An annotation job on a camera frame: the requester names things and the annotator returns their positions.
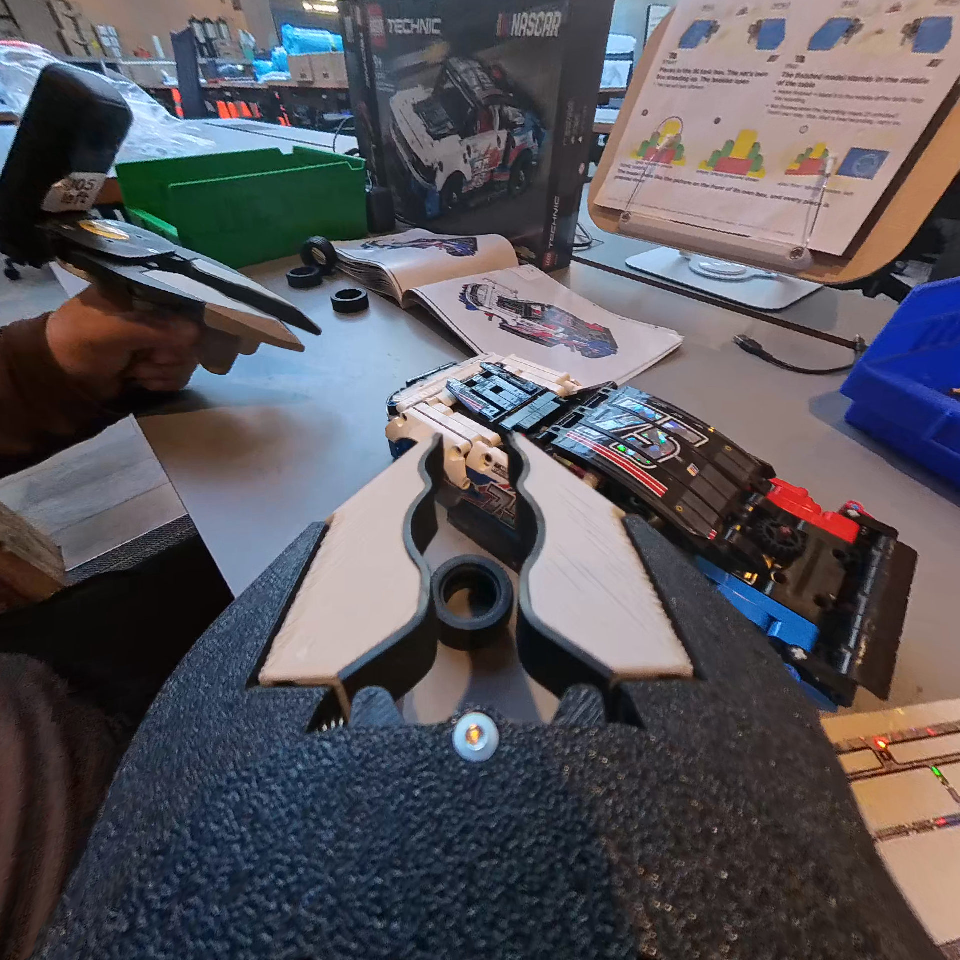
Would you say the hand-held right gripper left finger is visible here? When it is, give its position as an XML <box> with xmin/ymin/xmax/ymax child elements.
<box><xmin>258</xmin><ymin>433</ymin><xmax>445</xmax><ymax>715</ymax></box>

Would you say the toy brick race car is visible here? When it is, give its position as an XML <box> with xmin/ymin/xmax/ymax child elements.
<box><xmin>386</xmin><ymin>352</ymin><xmax>920</xmax><ymax>710</ymax></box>

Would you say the printed instruction sheet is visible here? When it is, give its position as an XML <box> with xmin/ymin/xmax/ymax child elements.
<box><xmin>596</xmin><ymin>0</ymin><xmax>960</xmax><ymax>256</ymax></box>

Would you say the person's left forearm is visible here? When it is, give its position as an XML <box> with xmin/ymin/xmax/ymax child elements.
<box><xmin>0</xmin><ymin>313</ymin><xmax>136</xmax><ymax>459</ymax></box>

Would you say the open instruction booklet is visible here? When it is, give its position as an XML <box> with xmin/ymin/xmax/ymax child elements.
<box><xmin>330</xmin><ymin>228</ymin><xmax>685</xmax><ymax>391</ymax></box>

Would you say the white flat pad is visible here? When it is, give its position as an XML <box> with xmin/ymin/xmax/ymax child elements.
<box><xmin>626</xmin><ymin>247</ymin><xmax>824</xmax><ymax>312</ymax></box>

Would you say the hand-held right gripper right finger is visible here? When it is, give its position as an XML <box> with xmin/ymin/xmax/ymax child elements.
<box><xmin>504</xmin><ymin>433</ymin><xmax>695</xmax><ymax>702</ymax></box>

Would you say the clear plastic bag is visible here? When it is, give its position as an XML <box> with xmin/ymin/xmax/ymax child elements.
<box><xmin>0</xmin><ymin>41</ymin><xmax>226</xmax><ymax>151</ymax></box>

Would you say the person's left hand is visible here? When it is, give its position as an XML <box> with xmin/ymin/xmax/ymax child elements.
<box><xmin>48</xmin><ymin>288</ymin><xmax>205</xmax><ymax>399</ymax></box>

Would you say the green box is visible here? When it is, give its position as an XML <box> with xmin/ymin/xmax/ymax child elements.
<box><xmin>116</xmin><ymin>146</ymin><xmax>369</xmax><ymax>270</ymax></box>

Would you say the grey desk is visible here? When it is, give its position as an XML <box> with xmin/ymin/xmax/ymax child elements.
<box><xmin>52</xmin><ymin>225</ymin><xmax>960</xmax><ymax>751</ymax></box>

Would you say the blue plastic bin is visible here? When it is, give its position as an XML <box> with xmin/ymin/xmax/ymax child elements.
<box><xmin>840</xmin><ymin>277</ymin><xmax>960</xmax><ymax>489</ymax></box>

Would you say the black toy car box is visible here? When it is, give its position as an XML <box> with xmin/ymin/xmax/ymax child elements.
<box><xmin>341</xmin><ymin>0</ymin><xmax>616</xmax><ymax>271</ymax></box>

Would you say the instruction sheet on stand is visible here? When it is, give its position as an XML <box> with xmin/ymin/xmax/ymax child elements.
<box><xmin>587</xmin><ymin>0</ymin><xmax>960</xmax><ymax>286</ymax></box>

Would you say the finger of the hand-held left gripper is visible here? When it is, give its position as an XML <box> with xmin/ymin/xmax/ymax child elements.
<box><xmin>178</xmin><ymin>253</ymin><xmax>325</xmax><ymax>336</ymax></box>
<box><xmin>141</xmin><ymin>272</ymin><xmax>306</xmax><ymax>354</ymax></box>

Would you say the holographic sticker sheet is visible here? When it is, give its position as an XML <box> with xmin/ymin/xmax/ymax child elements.
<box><xmin>821</xmin><ymin>701</ymin><xmax>960</xmax><ymax>946</ymax></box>

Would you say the black USB cable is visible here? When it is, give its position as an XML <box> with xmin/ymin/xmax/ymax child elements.
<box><xmin>733</xmin><ymin>333</ymin><xmax>867</xmax><ymax>376</ymax></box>

